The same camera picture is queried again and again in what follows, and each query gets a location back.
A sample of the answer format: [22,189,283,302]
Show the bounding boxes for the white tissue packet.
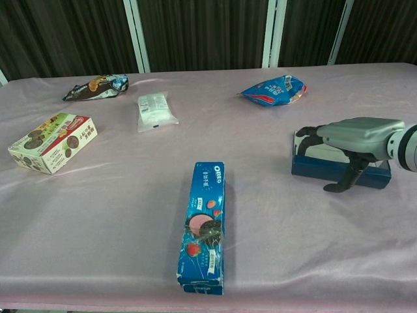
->
[136,91,179,134]

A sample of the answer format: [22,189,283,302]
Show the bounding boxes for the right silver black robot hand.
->
[295,117,407,194]

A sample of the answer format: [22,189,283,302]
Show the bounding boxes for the blue Oreo cookie box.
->
[176,161,226,296]

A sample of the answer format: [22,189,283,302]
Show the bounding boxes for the dark slatted partition panel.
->
[278,0,347,68]
[335,0,417,65]
[138,0,270,72]
[0,0,139,82]

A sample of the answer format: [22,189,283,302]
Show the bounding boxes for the dark brown snack bag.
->
[62,74,130,102]

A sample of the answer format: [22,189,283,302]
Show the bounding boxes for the pink tablecloth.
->
[0,62,417,310]

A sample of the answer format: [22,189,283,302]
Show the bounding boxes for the cream red cookie box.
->
[7,112,98,175]

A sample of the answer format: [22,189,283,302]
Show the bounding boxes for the dark blue rectangular box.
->
[291,129,392,190]

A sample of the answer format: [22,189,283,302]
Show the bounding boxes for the blue snack bag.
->
[237,74,308,108]

